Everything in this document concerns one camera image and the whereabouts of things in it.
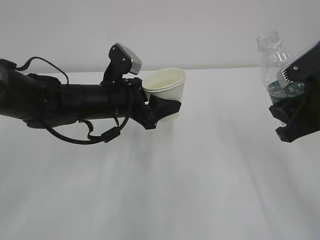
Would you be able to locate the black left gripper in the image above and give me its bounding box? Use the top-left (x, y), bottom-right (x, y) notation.
top-left (110, 77), bottom-right (182, 130)

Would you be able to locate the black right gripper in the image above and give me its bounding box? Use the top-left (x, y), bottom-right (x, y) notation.
top-left (269, 75), bottom-right (320, 143)

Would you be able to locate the white paper cup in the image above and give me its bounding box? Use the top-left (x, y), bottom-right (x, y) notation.
top-left (141, 67), bottom-right (187, 123)

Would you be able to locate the clear green-label water bottle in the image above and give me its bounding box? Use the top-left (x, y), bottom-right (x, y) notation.
top-left (256, 31), bottom-right (305, 104)

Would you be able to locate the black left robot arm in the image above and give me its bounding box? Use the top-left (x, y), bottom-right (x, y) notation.
top-left (0, 59), bottom-right (182, 130)

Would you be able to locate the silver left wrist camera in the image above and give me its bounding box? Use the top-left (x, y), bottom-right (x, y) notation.
top-left (100, 42), bottom-right (142, 85)

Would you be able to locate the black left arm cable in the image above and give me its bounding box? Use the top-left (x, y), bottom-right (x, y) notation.
top-left (39, 117), bottom-right (131, 146)

